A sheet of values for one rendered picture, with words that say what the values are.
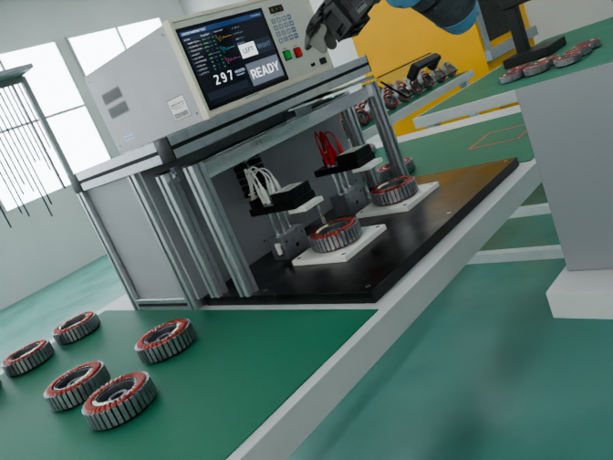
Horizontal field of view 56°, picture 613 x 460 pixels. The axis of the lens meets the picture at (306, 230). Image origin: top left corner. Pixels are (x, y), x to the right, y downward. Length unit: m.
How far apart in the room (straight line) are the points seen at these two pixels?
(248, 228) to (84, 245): 6.59
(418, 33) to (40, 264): 5.12
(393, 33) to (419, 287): 4.22
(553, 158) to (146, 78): 0.87
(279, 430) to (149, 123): 0.84
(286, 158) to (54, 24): 7.14
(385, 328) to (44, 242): 6.98
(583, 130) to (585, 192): 0.08
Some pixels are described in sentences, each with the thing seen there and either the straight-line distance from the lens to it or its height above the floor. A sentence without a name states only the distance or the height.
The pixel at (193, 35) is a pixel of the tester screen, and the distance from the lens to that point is 1.25.
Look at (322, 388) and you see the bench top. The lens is 0.81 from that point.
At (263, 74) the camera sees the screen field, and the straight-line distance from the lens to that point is 1.34.
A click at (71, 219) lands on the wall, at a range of 7.88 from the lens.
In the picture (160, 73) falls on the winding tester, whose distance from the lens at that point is 1.29.
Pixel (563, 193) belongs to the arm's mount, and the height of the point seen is 0.86.
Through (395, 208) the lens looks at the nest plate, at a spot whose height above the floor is 0.78.
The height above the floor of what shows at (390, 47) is 1.08.
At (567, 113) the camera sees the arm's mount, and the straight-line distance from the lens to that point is 0.79.
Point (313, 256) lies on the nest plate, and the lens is 1.19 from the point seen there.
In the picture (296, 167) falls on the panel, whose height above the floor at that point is 0.92.
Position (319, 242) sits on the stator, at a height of 0.81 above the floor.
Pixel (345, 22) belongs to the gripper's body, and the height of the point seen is 1.19.
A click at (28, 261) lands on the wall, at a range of 7.65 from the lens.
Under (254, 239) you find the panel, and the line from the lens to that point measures 1.39.
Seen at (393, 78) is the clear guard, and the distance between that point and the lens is 1.28.
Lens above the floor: 1.12
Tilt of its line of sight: 14 degrees down
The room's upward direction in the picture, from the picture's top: 22 degrees counter-clockwise
